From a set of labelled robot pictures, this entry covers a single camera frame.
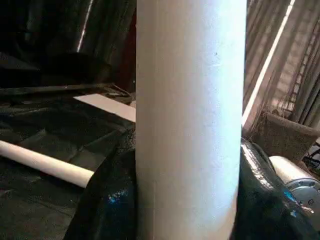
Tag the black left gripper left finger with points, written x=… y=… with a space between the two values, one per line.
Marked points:
x=107 y=200

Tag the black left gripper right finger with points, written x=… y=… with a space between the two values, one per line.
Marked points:
x=270 y=210

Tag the white plastic table leg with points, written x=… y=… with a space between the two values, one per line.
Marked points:
x=45 y=162
x=190 y=125

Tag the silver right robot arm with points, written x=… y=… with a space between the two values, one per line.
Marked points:
x=300 y=190

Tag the white flat board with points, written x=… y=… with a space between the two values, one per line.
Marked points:
x=107 y=106

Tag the grey curtain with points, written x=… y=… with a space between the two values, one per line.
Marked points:
x=295 y=55

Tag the black rail bar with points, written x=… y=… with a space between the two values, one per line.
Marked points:
x=60 y=90

